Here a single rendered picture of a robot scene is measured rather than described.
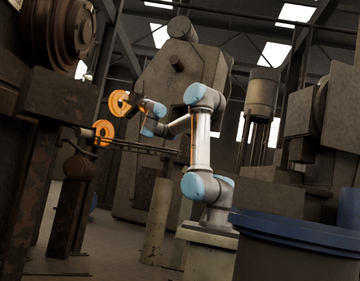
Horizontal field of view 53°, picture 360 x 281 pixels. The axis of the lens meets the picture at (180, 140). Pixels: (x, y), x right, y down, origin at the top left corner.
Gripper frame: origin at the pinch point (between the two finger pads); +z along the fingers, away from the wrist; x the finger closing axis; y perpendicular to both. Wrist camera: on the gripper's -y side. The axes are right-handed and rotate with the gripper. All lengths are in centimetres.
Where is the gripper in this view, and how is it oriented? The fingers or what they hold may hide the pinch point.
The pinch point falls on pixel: (121, 100)
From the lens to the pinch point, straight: 217.2
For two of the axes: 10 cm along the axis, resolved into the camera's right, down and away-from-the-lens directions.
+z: -7.0, -3.0, 6.4
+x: -6.0, -2.4, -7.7
